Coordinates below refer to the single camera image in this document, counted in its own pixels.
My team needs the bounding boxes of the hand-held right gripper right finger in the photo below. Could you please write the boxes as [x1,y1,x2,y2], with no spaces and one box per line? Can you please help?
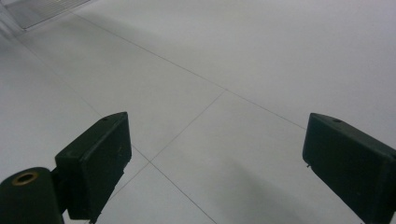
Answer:
[302,112,396,224]

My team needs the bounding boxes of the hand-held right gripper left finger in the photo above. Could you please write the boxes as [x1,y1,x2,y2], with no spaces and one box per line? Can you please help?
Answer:
[50,111,133,224]

